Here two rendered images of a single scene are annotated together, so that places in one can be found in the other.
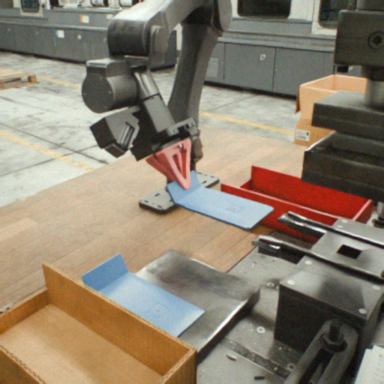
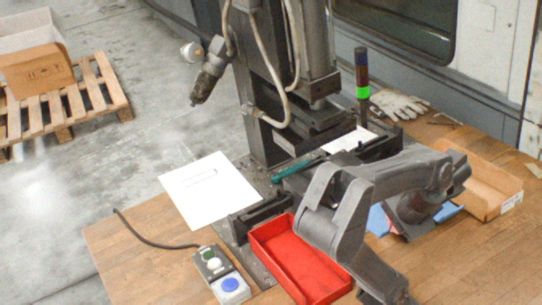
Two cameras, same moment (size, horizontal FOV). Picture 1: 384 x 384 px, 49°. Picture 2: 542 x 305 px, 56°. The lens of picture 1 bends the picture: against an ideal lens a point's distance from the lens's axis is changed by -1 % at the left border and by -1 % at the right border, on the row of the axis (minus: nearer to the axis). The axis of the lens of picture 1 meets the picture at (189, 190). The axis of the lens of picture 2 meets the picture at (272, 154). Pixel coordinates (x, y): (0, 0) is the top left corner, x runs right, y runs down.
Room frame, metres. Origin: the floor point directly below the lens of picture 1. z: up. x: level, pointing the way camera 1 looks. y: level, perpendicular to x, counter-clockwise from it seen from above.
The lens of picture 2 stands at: (1.44, 0.18, 1.80)
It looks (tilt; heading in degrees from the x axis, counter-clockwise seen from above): 35 degrees down; 208
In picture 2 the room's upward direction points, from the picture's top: 10 degrees counter-clockwise
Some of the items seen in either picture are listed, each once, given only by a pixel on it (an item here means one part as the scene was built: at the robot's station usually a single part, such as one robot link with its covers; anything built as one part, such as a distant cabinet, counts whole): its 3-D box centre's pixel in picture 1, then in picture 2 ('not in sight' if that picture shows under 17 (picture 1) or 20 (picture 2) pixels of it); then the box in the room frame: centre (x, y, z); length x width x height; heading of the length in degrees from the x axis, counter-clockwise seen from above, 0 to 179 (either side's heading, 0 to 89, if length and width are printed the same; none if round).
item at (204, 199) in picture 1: (218, 197); (373, 211); (0.59, -0.04, 1.00); 0.15 x 0.07 x 0.03; 52
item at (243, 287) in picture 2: not in sight; (232, 294); (0.82, -0.32, 0.90); 0.07 x 0.07 x 0.06; 53
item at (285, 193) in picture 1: (293, 203); (297, 260); (0.71, -0.19, 0.93); 0.25 x 0.12 x 0.06; 53
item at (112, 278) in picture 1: (141, 294); (431, 198); (0.44, 0.06, 0.93); 0.15 x 0.07 x 0.03; 52
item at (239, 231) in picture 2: not in sight; (244, 225); (0.64, -0.35, 0.95); 0.06 x 0.03 x 0.09; 143
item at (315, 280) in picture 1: (350, 262); (324, 173); (0.45, -0.20, 0.98); 0.20 x 0.10 x 0.01; 143
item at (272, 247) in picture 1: (279, 247); not in sight; (0.48, -0.12, 0.98); 0.07 x 0.02 x 0.01; 53
